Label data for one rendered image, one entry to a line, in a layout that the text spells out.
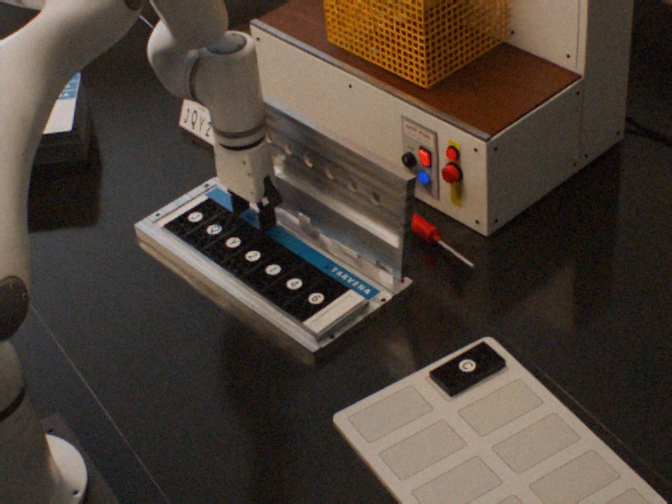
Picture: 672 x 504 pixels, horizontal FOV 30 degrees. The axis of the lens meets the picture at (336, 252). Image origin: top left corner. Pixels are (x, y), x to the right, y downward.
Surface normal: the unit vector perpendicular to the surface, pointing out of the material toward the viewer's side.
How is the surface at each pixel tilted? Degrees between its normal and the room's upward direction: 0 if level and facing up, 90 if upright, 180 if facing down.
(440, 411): 0
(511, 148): 90
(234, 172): 90
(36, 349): 0
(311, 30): 0
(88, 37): 110
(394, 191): 81
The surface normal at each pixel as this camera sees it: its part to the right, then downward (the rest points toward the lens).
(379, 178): -0.73, 0.36
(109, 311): -0.09, -0.76
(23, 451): 0.81, 0.32
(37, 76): 0.58, 0.25
